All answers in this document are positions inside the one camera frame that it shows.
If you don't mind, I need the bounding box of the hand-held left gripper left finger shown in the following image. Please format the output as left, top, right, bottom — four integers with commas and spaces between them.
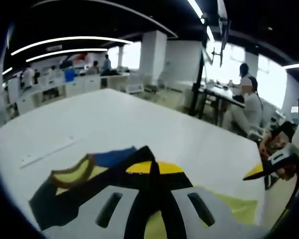
64, 161, 157, 239

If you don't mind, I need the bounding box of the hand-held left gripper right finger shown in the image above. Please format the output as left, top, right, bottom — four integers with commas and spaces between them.
157, 161, 240, 239

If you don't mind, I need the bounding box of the yellow blue grey garment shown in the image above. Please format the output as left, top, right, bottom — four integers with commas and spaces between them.
28, 145, 259, 239

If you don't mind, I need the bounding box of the person's right hand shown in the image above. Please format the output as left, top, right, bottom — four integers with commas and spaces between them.
276, 163, 299, 181

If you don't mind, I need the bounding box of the red patterned dark cloth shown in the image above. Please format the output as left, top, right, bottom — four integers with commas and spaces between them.
260, 121, 298, 160

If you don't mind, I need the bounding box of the black desk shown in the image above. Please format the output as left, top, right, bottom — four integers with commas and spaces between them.
192, 84, 247, 125

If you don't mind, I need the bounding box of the row of white cabinets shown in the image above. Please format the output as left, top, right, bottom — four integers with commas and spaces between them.
4, 74, 102, 114

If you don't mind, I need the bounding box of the white mesh chair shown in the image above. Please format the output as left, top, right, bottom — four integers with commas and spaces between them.
128, 73, 145, 95

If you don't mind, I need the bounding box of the blue storage box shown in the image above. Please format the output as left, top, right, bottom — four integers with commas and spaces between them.
64, 69, 75, 83

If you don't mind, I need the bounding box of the white square pillar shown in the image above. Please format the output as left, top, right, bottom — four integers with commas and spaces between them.
139, 30, 168, 87

